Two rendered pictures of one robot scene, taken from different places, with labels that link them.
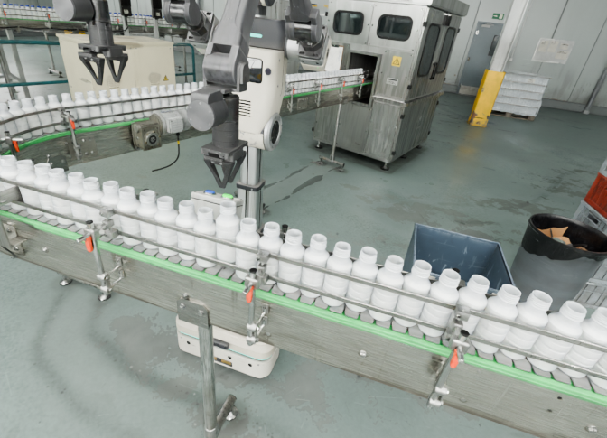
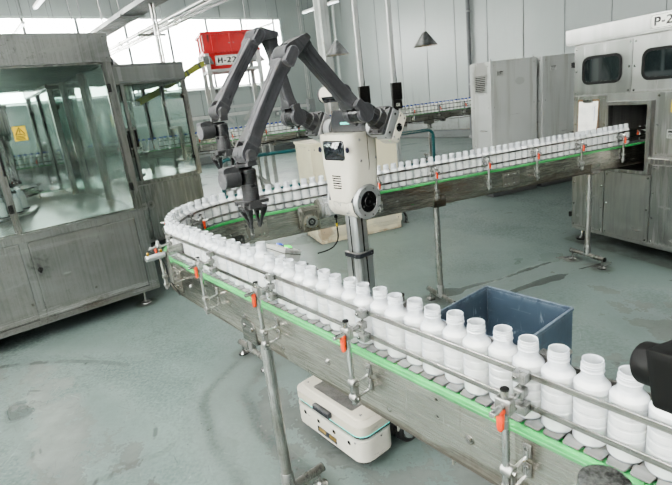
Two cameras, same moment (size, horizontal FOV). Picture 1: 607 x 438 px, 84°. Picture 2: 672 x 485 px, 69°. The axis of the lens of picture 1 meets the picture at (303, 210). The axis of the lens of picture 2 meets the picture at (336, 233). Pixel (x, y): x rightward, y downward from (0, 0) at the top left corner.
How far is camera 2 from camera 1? 1.12 m
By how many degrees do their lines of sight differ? 37
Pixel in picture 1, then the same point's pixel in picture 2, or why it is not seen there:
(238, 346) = (337, 417)
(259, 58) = (341, 140)
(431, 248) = (507, 316)
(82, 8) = (208, 131)
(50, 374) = (206, 415)
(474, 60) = not seen: outside the picture
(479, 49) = not seen: outside the picture
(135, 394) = (254, 446)
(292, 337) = (293, 349)
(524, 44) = not seen: outside the picture
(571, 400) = (443, 401)
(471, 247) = (546, 314)
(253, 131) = (345, 201)
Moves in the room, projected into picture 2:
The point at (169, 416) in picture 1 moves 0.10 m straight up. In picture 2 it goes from (270, 470) to (267, 453)
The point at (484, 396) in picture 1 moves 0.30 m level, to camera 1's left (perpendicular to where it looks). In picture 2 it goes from (398, 402) to (307, 373)
